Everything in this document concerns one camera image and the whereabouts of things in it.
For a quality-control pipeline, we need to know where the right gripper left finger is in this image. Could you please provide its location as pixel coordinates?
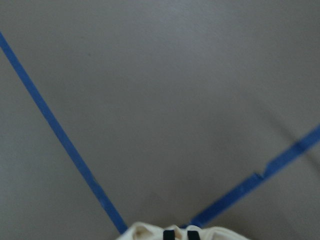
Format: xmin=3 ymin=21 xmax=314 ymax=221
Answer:
xmin=162 ymin=230 xmax=174 ymax=240

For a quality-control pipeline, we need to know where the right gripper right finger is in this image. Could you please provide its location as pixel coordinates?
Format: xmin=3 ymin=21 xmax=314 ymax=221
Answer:
xmin=187 ymin=230 xmax=199 ymax=240

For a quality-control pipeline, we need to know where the yellow long-sleeve printed shirt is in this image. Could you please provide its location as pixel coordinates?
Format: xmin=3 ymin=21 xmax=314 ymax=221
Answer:
xmin=118 ymin=222 xmax=247 ymax=240

